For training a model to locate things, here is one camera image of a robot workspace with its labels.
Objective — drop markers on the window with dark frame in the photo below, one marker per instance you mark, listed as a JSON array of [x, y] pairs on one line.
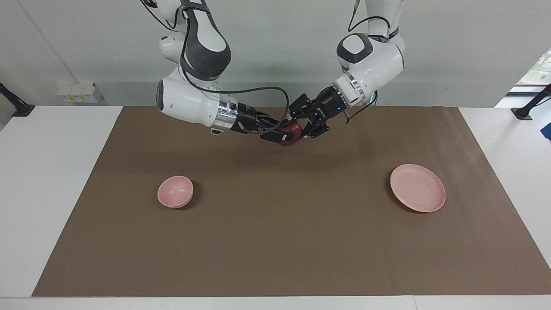
[[533, 82]]

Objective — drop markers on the blue object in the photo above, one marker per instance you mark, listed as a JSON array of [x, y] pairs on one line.
[[546, 131]]

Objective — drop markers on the black clamp stand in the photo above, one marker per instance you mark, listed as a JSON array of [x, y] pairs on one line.
[[527, 110], [19, 107]]

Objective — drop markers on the pink plate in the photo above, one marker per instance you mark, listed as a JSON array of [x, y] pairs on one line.
[[417, 188]]

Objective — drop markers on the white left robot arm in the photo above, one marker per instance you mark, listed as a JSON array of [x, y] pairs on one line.
[[379, 56]]

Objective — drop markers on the dark red apple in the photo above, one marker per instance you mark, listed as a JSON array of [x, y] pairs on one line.
[[293, 129]]

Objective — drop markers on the pink bowl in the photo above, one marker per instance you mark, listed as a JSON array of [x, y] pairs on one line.
[[174, 192]]

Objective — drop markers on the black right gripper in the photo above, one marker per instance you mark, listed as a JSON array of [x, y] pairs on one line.
[[249, 119]]

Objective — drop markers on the white wall socket box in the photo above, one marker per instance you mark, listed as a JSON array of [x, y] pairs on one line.
[[79, 92]]

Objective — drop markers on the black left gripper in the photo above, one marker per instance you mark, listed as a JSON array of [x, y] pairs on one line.
[[327, 105]]

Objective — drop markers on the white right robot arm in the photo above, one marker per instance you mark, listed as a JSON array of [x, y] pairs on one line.
[[189, 103]]

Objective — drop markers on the brown table mat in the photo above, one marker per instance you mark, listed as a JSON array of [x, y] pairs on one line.
[[284, 224]]

